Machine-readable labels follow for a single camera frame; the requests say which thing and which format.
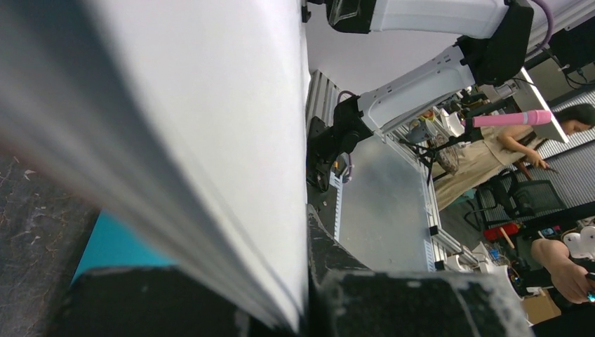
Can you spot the pink clipboard with paper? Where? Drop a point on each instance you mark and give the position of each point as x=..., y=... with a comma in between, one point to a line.
x=183, y=119

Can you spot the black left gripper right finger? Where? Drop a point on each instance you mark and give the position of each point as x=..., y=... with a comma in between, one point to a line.
x=348, y=299

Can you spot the black office chair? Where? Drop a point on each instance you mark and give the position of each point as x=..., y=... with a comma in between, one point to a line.
x=505, y=198

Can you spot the person in beige dress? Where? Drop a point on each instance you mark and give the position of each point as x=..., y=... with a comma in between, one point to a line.
x=501, y=147

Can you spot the blue plastic folder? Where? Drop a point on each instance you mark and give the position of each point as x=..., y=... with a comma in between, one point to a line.
x=113, y=244

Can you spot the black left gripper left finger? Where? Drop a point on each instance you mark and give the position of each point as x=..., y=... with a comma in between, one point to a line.
x=150, y=301

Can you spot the bystander hand at edge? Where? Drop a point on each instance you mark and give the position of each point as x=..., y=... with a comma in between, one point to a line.
x=567, y=277

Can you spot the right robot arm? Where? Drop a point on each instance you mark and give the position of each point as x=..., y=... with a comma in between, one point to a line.
x=491, y=47

